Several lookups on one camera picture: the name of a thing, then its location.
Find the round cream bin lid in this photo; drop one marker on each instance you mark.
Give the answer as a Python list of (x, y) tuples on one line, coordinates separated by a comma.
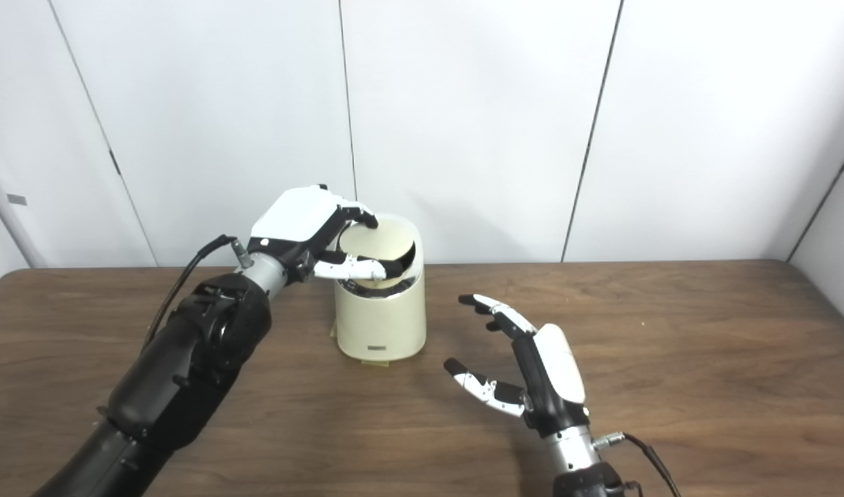
[(384, 238)]

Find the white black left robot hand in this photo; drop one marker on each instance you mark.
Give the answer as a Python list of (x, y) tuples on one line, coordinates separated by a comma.
[(294, 217)]

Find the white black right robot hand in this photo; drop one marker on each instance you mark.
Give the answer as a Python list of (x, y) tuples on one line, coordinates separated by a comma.
[(560, 366)]

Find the cream-colored desktop bin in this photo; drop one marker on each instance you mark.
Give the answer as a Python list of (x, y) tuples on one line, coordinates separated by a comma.
[(380, 324)]

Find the small gray wall tag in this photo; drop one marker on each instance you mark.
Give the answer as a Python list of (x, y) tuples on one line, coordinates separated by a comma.
[(16, 199)]

